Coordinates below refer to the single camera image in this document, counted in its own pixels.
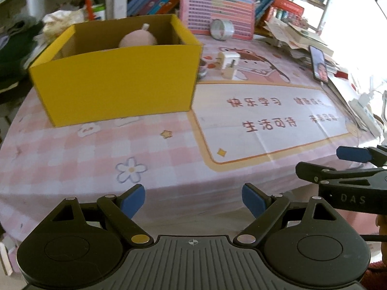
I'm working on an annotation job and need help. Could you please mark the yellow cardboard box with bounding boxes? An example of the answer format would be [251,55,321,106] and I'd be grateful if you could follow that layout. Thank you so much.
[29,14,203,127]

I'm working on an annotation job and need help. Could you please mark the small white plug adapter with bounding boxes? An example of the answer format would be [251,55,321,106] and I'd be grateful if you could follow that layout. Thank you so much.
[222,60,237,80]

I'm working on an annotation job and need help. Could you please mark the stack of papers and books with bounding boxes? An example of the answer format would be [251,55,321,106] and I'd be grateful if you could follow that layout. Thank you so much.
[264,18,339,73]

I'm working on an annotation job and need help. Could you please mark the large white charger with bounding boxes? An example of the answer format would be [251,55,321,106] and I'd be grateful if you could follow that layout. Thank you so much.
[217,51,241,70]

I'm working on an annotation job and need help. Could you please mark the pink checkered tablecloth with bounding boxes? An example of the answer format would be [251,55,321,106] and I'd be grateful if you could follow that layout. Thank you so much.
[1,36,379,241]

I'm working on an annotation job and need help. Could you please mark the red book box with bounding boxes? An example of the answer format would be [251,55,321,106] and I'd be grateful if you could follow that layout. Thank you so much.
[262,0,304,22]

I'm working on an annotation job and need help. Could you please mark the clear tape roll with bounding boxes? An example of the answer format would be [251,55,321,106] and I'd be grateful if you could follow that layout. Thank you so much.
[210,19,235,41]

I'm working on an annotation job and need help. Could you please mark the pink plush pig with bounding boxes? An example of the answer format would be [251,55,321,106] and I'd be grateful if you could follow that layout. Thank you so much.
[119,23,157,48]

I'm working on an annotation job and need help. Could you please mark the toy dump truck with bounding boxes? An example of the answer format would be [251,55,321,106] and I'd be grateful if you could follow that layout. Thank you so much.
[197,59,208,79]

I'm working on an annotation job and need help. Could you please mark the smartphone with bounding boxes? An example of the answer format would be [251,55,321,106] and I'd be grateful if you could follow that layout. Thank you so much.
[309,46,329,84]

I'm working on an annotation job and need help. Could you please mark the crumpled white bag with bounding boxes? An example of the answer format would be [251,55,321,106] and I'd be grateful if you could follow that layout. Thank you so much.
[42,10,85,40]

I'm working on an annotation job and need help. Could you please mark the pink keyboard learning board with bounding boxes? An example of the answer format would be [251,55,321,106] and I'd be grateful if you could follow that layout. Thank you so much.
[179,0,255,40]

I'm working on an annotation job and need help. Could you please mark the pile of clothes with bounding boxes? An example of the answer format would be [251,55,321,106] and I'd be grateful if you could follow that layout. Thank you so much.
[1,14,43,104]

